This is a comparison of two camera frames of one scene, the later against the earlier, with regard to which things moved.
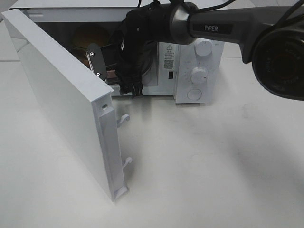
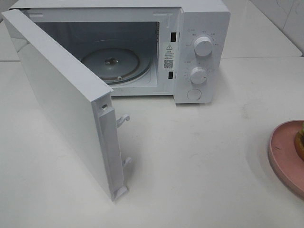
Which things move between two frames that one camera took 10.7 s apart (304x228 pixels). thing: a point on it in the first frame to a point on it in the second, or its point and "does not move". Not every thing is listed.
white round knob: x=199 y=75 does not move
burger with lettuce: x=86 y=34 to x=299 y=141
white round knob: x=203 y=48 does not move
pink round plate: x=111 y=74 to x=286 y=147
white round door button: x=194 y=94 does not move
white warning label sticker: x=169 y=57 does not move
